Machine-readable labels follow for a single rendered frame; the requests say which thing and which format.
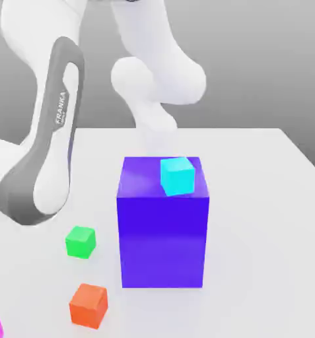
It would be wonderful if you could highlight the small cyan cube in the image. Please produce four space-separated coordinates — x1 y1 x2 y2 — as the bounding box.
160 156 195 197

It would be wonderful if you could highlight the small green cube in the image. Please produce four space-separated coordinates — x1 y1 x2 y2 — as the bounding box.
65 225 97 259

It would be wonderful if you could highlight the small orange cube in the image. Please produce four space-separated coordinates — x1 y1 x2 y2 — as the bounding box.
69 283 108 330

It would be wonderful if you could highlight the large purple box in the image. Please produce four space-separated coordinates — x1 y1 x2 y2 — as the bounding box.
116 156 210 289

